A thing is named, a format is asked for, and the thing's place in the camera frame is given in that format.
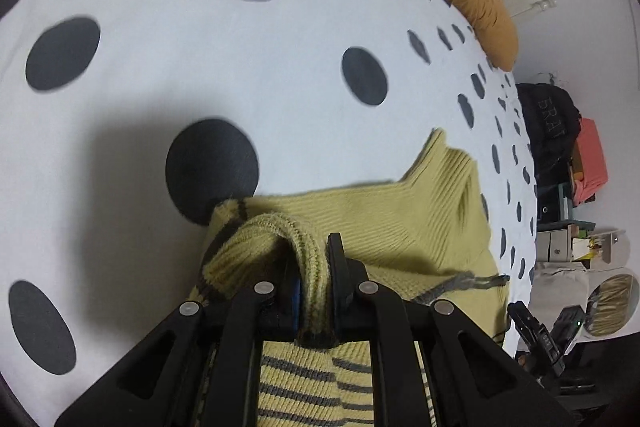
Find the yellow striped knit cardigan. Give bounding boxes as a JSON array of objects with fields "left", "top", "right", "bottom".
[{"left": 186, "top": 126, "right": 512, "bottom": 427}]

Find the white chair with cloth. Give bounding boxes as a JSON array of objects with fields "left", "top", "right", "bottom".
[{"left": 528, "top": 262, "right": 589, "bottom": 331}]

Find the round mirror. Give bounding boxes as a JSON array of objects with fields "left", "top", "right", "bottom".
[{"left": 585, "top": 274, "right": 637, "bottom": 337}]

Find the white drawer cabinet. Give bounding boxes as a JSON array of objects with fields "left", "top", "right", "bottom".
[{"left": 536, "top": 221, "right": 630, "bottom": 270}]

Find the coral pink clothing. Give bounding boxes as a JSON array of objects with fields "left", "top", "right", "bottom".
[{"left": 570, "top": 118, "right": 608, "bottom": 206}]

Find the black backpack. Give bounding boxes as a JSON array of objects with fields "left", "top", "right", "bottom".
[{"left": 516, "top": 82, "right": 582, "bottom": 185}]

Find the white polka dot duvet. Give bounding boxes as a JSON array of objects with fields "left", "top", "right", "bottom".
[{"left": 1, "top": 0, "right": 536, "bottom": 426}]

